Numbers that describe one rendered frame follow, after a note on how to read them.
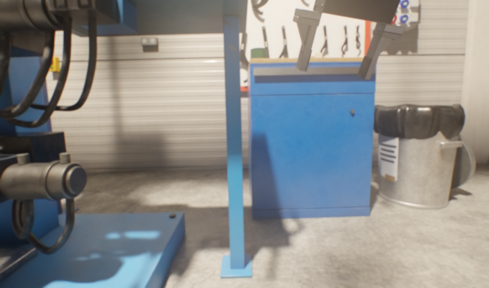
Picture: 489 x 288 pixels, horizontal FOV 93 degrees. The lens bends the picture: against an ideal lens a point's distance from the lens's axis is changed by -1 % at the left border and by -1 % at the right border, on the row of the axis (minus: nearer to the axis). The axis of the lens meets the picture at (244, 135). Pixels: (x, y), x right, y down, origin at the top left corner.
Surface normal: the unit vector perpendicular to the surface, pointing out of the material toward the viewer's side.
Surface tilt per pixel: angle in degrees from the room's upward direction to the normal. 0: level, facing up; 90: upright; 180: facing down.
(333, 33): 90
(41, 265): 0
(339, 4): 114
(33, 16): 124
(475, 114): 90
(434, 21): 90
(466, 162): 103
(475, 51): 90
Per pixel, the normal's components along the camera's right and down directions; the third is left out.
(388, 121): -0.80, 0.11
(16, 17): 0.02, 0.65
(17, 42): 1.00, -0.02
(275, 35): 0.01, 0.12
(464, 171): -0.93, 0.28
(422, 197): -0.33, 0.18
